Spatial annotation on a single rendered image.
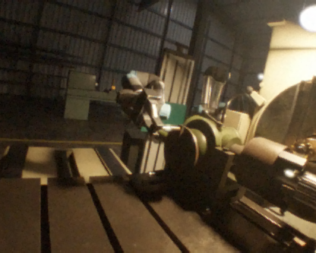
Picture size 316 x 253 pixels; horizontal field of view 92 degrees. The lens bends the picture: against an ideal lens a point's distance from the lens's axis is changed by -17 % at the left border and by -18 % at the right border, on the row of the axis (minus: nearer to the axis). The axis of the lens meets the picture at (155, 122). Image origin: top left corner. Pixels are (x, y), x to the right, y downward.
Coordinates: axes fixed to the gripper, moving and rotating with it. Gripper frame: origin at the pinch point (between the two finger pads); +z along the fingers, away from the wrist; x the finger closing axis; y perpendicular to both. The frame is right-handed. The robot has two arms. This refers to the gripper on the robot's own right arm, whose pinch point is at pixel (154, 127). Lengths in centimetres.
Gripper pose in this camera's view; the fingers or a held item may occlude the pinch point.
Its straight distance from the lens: 58.7
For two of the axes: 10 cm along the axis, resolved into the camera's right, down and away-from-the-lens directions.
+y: 8.4, 0.7, 5.4
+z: 3.7, 6.5, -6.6
